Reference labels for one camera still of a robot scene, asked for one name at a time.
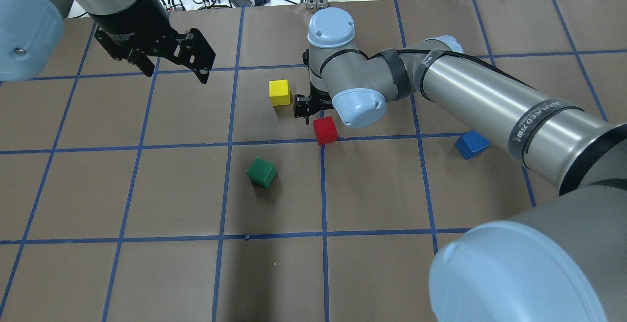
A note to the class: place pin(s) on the blue wooden block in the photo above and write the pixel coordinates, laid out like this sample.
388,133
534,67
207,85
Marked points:
471,144

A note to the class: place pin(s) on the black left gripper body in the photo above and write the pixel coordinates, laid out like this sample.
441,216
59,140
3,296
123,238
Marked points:
131,24

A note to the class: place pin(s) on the green wooden block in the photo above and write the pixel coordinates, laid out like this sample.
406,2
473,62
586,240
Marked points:
261,172

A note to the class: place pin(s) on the yellow wooden block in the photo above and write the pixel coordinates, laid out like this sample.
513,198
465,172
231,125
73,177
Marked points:
279,92

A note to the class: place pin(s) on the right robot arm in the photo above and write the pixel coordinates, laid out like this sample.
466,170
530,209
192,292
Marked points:
564,261

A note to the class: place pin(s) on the red wooden block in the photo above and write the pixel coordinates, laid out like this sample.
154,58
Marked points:
325,130

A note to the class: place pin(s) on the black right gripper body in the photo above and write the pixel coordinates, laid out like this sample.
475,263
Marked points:
304,107

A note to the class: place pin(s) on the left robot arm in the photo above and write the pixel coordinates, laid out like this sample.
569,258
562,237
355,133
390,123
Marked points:
32,29

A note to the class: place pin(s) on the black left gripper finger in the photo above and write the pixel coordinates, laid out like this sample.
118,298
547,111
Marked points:
193,51

